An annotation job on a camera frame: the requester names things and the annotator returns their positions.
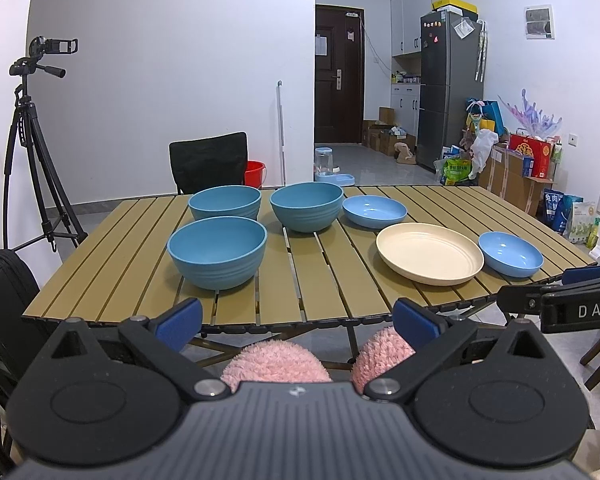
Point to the yellow box on refrigerator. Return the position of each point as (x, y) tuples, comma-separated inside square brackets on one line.
[(457, 6)]

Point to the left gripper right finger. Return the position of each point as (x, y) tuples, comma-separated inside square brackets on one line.
[(439, 342)]

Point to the black video camera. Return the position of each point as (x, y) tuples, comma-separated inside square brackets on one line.
[(40, 46)]

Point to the green snack bag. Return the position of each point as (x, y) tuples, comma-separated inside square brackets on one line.
[(454, 171)]

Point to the large cardboard box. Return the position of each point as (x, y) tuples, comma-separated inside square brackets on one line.
[(505, 175)]

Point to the red gift box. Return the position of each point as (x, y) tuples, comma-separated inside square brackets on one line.
[(536, 154)]

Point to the white plastic bag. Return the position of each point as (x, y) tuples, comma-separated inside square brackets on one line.
[(481, 149)]

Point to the black folding chair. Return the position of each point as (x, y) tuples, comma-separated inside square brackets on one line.
[(205, 163)]

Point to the red bucket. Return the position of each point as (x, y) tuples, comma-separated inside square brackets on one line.
[(255, 173)]

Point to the blue shallow dish back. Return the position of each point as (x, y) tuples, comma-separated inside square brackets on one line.
[(373, 212)]

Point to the blue pet water feeder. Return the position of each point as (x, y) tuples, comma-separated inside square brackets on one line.
[(326, 171)]

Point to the blue bowl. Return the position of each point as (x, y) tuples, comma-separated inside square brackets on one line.
[(218, 253), (226, 200), (307, 207)]

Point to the blue pet food bag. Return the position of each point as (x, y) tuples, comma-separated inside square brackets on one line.
[(557, 209)]

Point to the cardboard boxes by door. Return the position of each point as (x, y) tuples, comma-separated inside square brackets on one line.
[(385, 136)]

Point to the white kitchen cabinets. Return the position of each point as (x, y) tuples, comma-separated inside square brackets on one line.
[(406, 60)]

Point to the blue shallow dish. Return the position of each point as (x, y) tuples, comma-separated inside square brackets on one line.
[(510, 255), (373, 212)]

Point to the pink fluffy slipper right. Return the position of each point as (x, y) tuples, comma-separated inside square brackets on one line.
[(382, 351)]

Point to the cream plate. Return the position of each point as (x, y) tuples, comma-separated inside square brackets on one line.
[(429, 254)]

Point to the dark grey refrigerator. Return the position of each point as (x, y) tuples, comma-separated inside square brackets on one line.
[(449, 79)]

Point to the purple decorative splash ornament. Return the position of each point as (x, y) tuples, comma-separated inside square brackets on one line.
[(533, 120)]

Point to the black camera tripod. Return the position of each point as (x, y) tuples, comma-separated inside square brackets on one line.
[(26, 129)]

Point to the dark brown door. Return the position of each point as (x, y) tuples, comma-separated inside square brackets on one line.
[(339, 75)]

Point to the white mop pole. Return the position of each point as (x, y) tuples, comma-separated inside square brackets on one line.
[(281, 132)]

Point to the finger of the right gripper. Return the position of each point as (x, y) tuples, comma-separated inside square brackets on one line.
[(562, 308), (579, 275)]

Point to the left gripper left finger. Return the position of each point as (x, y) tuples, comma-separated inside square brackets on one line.
[(157, 344)]

